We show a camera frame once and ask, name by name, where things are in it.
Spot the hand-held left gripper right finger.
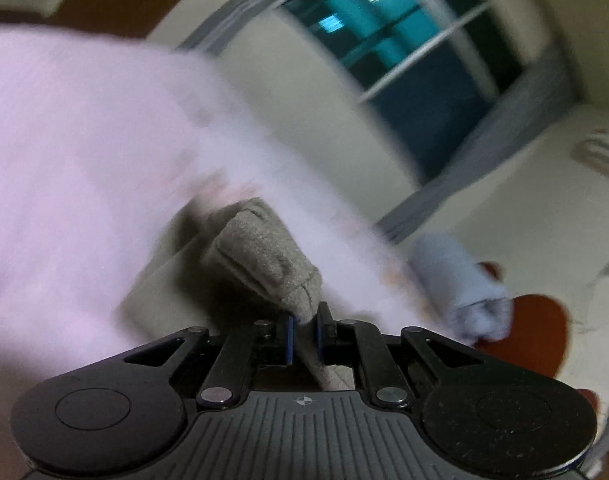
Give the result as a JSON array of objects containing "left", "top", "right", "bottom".
[{"left": 315, "top": 302, "right": 486, "bottom": 406}]

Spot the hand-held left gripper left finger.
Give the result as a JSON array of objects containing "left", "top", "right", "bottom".
[{"left": 123, "top": 315, "right": 298, "bottom": 407}]

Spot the light blue duvet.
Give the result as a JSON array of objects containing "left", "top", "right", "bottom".
[{"left": 409, "top": 232, "right": 513, "bottom": 343}]

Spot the red-brown wooden headboard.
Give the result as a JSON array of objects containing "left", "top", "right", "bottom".
[{"left": 472, "top": 260, "right": 601, "bottom": 413}]

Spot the grey curtain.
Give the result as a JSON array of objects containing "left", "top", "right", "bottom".
[
  {"left": 379, "top": 67, "right": 576, "bottom": 242},
  {"left": 178, "top": 0, "right": 313, "bottom": 57}
]

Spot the pink floral bedsheet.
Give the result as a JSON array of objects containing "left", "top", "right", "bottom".
[{"left": 0, "top": 24, "right": 468, "bottom": 461}]

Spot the white air conditioner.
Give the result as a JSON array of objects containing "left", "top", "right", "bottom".
[{"left": 573, "top": 130, "right": 609, "bottom": 182}]

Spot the window with white frame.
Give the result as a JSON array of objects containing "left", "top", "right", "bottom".
[{"left": 279, "top": 0, "right": 526, "bottom": 182}]

